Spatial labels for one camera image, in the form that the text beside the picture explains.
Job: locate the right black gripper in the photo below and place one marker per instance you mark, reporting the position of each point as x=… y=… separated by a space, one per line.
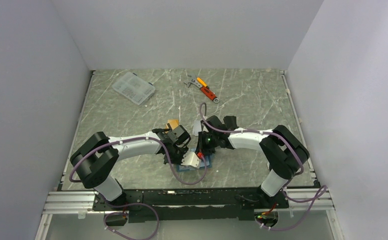
x=200 y=146

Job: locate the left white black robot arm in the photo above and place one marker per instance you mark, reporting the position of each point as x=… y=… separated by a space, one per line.
x=94 y=160

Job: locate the clear plastic organizer box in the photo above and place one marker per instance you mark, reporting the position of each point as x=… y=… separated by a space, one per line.
x=134 y=88

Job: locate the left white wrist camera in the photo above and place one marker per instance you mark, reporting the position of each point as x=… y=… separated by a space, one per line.
x=190 y=159

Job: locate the orange credit cards stack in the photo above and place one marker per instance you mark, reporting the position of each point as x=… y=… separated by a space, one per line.
x=172 y=124

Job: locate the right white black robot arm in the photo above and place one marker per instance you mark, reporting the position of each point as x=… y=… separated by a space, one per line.
x=285 y=154

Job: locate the black card case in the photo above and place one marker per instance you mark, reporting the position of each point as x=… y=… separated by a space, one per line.
x=230 y=122

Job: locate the silver grey card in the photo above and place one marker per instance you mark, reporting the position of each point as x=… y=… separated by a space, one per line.
x=197 y=127

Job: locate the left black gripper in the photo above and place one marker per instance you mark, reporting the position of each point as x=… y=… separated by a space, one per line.
x=183 y=150

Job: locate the red adjustable wrench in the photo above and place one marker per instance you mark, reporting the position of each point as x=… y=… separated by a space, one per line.
x=191 y=81

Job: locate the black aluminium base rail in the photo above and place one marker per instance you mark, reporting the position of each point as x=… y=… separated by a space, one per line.
x=143 y=205

